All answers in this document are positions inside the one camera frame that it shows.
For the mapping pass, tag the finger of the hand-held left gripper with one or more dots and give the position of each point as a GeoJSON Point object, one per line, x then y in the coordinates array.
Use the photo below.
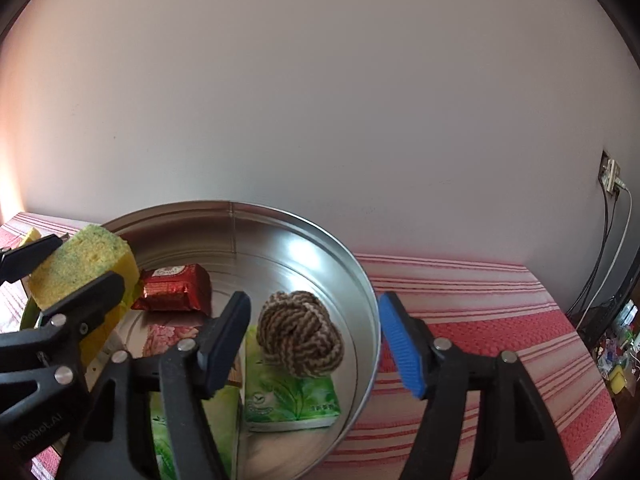
{"type": "Point", "coordinates": [85, 305]}
{"type": "Point", "coordinates": [27, 260]}

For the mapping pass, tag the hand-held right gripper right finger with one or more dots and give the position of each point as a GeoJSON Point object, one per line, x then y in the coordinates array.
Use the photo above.
{"type": "Point", "coordinates": [400, 345]}

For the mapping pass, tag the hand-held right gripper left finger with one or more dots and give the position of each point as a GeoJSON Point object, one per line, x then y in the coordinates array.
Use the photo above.
{"type": "Point", "coordinates": [225, 345]}

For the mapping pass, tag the yellow sponge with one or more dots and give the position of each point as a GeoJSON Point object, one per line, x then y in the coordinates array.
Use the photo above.
{"type": "Point", "coordinates": [75, 262]}
{"type": "Point", "coordinates": [30, 236]}

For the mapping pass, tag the red foil snack packet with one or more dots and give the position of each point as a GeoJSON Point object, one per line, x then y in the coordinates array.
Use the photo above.
{"type": "Point", "coordinates": [172, 287]}

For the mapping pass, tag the green tissue pack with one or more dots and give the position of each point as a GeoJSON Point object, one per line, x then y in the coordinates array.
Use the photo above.
{"type": "Point", "coordinates": [222, 425]}
{"type": "Point", "coordinates": [290, 402]}

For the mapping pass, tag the blue round cookie tin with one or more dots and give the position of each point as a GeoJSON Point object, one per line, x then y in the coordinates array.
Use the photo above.
{"type": "Point", "coordinates": [300, 260]}

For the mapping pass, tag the red striped tablecloth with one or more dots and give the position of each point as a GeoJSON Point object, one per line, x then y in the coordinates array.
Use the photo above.
{"type": "Point", "coordinates": [475, 300]}

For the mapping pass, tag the small yellow object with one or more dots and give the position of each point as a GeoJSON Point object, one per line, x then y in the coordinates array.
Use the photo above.
{"type": "Point", "coordinates": [619, 379]}

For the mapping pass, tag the black monitor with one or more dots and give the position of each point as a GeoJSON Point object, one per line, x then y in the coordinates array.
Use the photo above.
{"type": "Point", "coordinates": [627, 280]}

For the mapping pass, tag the wall socket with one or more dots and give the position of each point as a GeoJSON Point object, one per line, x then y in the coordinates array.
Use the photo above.
{"type": "Point", "coordinates": [611, 172]}

